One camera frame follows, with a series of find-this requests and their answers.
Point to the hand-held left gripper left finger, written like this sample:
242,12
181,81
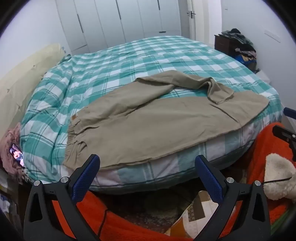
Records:
85,178

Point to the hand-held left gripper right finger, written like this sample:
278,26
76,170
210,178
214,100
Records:
209,180

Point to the beige pants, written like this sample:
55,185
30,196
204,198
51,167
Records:
150,125

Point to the cream stuffed toy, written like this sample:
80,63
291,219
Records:
279,171

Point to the patchwork quilt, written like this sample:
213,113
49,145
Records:
196,215

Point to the white box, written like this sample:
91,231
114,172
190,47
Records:
263,76

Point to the orange fleece cloth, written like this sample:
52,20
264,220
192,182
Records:
129,229

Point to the smartphone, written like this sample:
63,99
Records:
16,154

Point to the pink cloth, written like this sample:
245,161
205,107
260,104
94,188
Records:
9,139

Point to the pile of clothes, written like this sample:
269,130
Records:
242,41

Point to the dark wooden dresser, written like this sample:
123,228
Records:
223,44

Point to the cream pillow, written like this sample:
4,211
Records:
23,81

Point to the teal plaid duvet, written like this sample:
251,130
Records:
138,60

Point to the white door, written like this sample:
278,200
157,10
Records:
192,27

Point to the white wardrobe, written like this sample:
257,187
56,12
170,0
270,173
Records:
104,23

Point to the white wall plate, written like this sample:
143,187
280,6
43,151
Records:
272,36

